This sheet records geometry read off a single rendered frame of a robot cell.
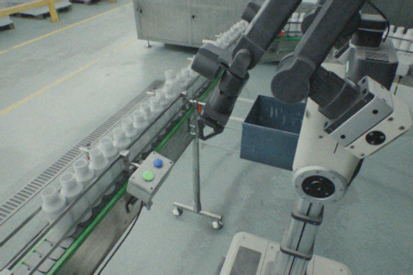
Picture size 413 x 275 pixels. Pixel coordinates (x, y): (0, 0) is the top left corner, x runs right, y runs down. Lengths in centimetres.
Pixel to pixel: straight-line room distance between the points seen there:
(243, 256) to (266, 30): 134
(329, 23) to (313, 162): 46
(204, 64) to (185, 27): 407
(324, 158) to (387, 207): 176
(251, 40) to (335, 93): 19
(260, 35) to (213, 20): 393
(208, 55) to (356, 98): 31
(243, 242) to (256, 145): 60
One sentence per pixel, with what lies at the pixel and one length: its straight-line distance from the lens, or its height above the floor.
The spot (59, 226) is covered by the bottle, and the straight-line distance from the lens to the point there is 93.
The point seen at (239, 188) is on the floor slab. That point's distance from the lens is 241.
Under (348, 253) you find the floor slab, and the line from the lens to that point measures 223.
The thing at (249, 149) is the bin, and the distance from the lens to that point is 150.
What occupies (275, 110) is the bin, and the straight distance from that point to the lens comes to 170.
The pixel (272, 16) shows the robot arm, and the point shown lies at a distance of 60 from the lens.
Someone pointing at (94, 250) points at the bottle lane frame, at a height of 90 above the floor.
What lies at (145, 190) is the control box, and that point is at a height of 109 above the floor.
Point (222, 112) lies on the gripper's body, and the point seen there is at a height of 136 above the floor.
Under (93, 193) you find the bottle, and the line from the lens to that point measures 97.
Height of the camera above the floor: 173
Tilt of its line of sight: 36 degrees down
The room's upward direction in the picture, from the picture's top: straight up
